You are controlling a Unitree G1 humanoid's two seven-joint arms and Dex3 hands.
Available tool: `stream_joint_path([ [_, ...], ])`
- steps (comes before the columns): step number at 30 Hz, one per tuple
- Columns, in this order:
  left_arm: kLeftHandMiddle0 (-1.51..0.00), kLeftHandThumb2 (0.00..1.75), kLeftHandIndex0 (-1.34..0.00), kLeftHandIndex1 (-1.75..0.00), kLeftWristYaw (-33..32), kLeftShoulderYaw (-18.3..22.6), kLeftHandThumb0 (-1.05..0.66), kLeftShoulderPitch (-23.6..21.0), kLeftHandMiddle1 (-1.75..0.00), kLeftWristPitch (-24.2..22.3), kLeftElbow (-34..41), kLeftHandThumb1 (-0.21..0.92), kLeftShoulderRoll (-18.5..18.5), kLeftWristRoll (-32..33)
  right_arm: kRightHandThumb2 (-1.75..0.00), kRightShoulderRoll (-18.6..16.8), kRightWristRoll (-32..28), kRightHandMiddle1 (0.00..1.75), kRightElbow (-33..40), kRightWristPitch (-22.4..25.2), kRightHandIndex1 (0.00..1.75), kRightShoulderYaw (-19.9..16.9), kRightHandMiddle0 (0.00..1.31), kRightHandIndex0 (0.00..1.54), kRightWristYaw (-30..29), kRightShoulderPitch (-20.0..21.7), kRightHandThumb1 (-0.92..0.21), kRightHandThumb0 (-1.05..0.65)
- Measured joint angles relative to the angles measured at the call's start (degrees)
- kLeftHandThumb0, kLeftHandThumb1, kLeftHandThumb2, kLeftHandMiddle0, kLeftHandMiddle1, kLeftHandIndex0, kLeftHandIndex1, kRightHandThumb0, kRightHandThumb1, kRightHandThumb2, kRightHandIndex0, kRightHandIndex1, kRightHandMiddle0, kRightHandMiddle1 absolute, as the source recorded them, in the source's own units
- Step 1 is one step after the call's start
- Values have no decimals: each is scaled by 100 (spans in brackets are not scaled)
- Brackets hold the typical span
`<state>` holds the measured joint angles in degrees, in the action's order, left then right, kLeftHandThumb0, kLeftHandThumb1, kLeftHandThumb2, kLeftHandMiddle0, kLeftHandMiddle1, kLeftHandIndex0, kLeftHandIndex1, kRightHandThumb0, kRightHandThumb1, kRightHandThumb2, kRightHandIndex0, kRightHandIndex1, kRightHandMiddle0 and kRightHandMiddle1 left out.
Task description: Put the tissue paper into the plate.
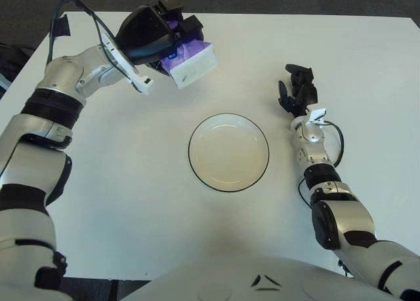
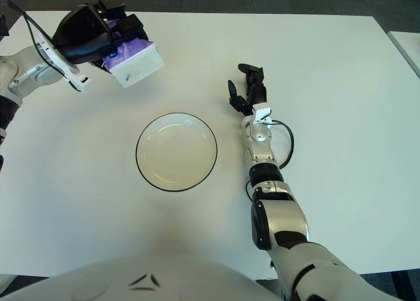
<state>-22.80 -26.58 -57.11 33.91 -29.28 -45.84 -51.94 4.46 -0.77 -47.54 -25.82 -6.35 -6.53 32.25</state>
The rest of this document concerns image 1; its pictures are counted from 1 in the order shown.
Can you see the black bag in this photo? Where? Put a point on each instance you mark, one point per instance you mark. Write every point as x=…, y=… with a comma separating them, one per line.
x=13, y=61

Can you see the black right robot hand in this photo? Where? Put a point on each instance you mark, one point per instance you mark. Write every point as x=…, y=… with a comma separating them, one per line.
x=308, y=92

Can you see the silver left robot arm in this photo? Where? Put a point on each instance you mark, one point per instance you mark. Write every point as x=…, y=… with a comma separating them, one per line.
x=65, y=74

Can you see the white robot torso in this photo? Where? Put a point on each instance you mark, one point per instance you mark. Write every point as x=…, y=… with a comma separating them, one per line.
x=210, y=278

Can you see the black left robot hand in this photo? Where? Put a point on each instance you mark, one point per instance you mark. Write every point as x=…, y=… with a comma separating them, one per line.
x=144, y=32

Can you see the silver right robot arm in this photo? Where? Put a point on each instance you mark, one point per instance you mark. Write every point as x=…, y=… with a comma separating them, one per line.
x=313, y=150

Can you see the white plate black rim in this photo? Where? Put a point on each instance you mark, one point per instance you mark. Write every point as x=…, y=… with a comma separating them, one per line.
x=229, y=151

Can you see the right wrist white bracket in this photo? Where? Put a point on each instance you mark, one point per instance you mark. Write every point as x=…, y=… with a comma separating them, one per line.
x=316, y=115

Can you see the wrist white bracket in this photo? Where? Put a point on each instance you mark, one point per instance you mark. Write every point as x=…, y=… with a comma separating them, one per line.
x=316, y=115
x=144, y=84

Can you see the purple white tissue pack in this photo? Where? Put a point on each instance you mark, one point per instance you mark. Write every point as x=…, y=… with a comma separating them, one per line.
x=197, y=68

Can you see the left wrist white bracket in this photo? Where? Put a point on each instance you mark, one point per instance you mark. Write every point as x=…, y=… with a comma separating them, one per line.
x=144, y=84

